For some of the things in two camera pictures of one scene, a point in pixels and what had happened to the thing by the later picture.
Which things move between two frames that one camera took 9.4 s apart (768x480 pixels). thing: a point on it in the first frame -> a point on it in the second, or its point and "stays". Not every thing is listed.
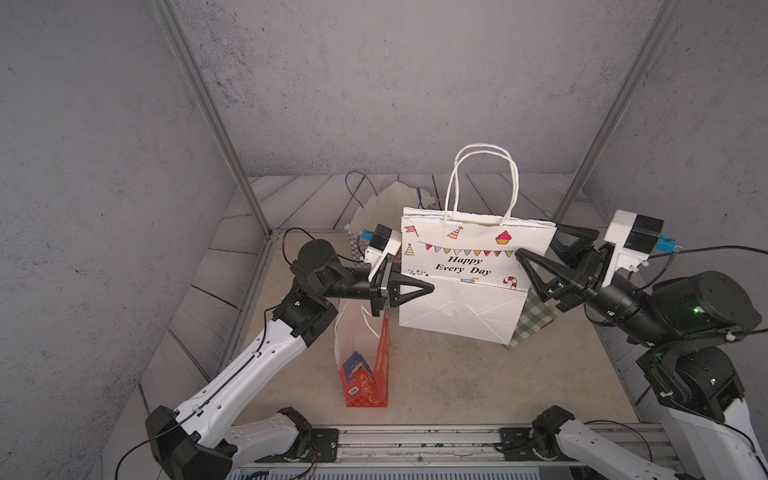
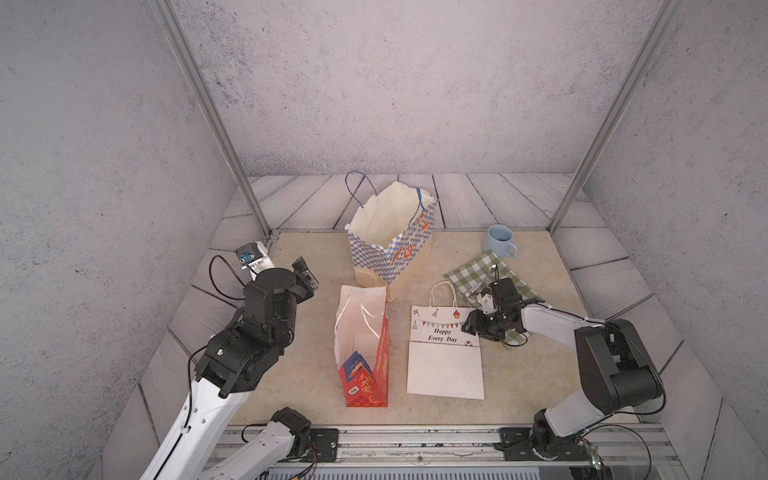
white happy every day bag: x=468 y=253 -> x=444 y=360
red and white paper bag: x=362 y=346 stays
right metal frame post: x=617 y=109 stays
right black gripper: x=584 y=279 -> x=474 y=325
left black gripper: x=385 y=289 -> x=305 y=282
